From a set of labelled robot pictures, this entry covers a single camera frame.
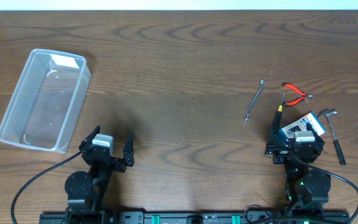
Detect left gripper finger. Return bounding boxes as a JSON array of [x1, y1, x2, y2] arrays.
[[81, 125, 100, 145], [122, 133, 134, 167]]

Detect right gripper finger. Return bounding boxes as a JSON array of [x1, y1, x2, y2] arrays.
[[306, 123, 317, 134], [264, 124, 280, 154]]

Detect blue white cardboard box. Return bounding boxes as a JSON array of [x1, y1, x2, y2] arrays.
[[276, 112, 326, 143]]

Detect black yellow screwdriver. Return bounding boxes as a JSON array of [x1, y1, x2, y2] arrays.
[[272, 93, 285, 133]]

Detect red-handled pliers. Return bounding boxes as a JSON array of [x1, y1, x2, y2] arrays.
[[282, 82, 314, 107]]

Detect clear plastic container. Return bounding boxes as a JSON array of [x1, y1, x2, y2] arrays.
[[0, 49, 91, 154]]

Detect silver double-ended wrench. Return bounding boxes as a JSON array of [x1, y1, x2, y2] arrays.
[[244, 79, 265, 123]]

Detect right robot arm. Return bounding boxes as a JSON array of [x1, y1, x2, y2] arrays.
[[264, 107, 331, 217]]

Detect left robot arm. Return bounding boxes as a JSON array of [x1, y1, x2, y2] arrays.
[[65, 126, 134, 214]]

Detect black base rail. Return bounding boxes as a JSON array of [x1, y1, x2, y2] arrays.
[[39, 210, 349, 224]]

